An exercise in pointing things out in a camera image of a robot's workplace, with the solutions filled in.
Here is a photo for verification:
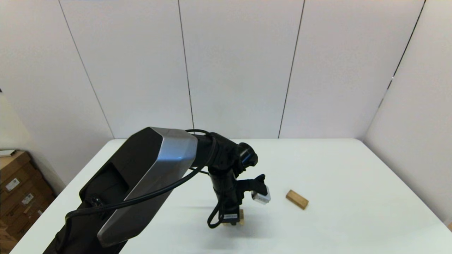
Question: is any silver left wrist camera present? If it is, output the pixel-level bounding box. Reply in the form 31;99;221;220
240;174;272;205

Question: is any rectangular wooden building block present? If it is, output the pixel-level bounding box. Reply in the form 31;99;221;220
286;189;309;210

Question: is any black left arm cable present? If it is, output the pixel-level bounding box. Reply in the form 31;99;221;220
65;129;226;230

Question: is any large labelled cardboard box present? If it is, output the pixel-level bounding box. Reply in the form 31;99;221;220
0;152;57;242

